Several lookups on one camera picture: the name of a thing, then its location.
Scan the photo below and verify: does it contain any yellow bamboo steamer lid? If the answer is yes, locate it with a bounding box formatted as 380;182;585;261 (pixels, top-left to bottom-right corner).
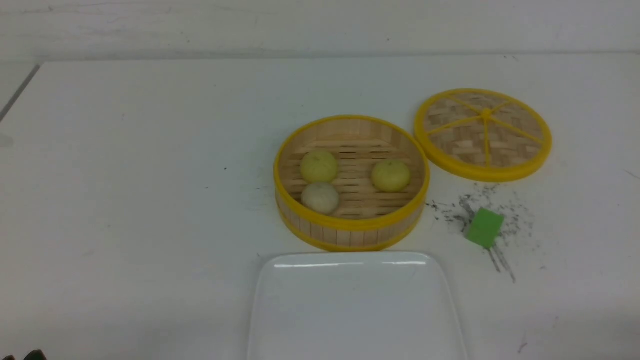
413;88;553;183

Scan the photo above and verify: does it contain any green square sticker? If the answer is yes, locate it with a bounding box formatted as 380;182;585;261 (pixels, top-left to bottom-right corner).
465;207;505;249

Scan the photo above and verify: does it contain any yellow steamed bun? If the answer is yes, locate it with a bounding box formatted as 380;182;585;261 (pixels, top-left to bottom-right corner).
300;150;339;183
371;159;411;193

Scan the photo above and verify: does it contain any yellow bamboo steamer basket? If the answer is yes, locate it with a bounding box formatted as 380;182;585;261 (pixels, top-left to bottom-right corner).
273;114;431;252

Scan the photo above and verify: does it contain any white steamed bun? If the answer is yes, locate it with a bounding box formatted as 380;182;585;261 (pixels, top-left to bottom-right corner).
301;182;341;215

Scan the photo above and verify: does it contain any white square plate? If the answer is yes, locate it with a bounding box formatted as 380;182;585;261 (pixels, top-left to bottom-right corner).
246;251;469;360

